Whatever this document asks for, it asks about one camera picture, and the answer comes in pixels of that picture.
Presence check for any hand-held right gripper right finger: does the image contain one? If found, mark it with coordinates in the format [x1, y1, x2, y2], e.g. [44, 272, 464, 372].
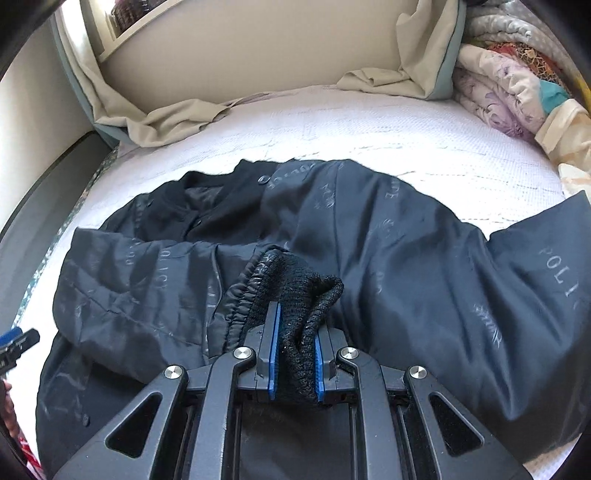
[314, 324, 532, 480]

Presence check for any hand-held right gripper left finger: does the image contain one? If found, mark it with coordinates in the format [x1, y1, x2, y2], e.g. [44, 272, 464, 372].
[53, 302, 282, 480]

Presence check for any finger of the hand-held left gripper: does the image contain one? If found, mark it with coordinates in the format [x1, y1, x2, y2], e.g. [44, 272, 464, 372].
[0, 327, 41, 371]

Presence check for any dark navy printed jacket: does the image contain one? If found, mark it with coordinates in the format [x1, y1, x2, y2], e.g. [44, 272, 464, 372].
[37, 157, 591, 480]

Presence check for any red striped cloth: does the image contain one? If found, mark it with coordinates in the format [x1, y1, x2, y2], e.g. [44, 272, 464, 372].
[13, 436, 44, 480]

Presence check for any teal cushion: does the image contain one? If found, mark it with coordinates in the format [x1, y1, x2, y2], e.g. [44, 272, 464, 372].
[431, 9, 468, 101]
[50, 11, 122, 149]

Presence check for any purple floral quilt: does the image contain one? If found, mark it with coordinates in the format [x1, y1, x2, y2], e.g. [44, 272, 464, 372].
[455, 44, 572, 145]

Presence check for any colourful patterned cloth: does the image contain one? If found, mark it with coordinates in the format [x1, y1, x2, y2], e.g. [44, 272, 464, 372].
[485, 41, 574, 89]

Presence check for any grey patterned quilt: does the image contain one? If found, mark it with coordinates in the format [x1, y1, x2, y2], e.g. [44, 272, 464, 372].
[464, 0, 583, 80]

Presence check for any dark bed frame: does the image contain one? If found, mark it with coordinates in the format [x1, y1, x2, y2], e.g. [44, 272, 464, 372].
[0, 133, 117, 282]

